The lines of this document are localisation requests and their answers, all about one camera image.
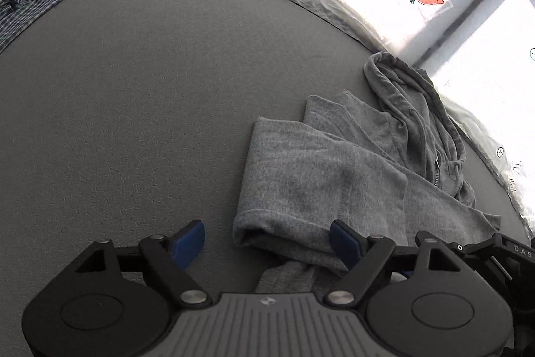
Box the grey window frame bar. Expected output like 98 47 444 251
417 0 535 70

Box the grey zip hoodie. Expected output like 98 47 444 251
232 51 503 295

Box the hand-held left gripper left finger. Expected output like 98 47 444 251
74 219 214 310

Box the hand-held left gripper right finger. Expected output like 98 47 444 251
324 219 465 306

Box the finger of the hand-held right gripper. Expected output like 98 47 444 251
446 235 502 266

